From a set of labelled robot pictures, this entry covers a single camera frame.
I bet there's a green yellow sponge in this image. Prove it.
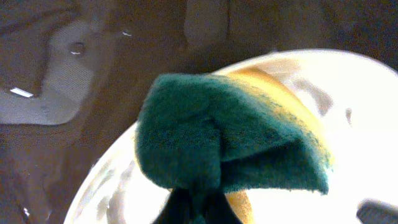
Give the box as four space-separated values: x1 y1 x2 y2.
135 70 333 223

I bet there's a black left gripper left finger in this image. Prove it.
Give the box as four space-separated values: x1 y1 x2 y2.
152 189 192 224

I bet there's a dark brown serving tray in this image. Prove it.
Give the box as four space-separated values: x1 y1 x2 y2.
1 0 397 223

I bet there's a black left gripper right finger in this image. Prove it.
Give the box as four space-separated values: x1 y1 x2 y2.
203 191 243 224

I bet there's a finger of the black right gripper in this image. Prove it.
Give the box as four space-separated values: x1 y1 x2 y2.
356 200 397 224

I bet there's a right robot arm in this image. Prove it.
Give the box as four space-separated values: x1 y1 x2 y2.
1 15 397 223

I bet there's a white plate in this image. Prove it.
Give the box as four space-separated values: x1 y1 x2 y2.
65 49 397 223

